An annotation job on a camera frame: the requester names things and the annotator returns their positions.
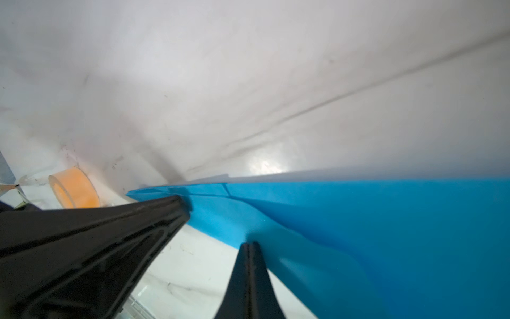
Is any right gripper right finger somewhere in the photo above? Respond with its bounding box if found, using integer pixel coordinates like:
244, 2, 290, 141
249, 242, 285, 318

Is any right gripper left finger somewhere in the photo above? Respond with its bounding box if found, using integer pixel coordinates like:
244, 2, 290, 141
215, 243, 250, 319

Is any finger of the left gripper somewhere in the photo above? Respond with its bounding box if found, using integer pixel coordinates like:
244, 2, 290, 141
1, 196, 190, 318

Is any blue square paper sheet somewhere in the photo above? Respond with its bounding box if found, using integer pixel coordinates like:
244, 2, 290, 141
128, 179, 509, 318

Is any orange tape roll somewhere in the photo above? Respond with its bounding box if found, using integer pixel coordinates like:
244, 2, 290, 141
49, 166, 100, 209

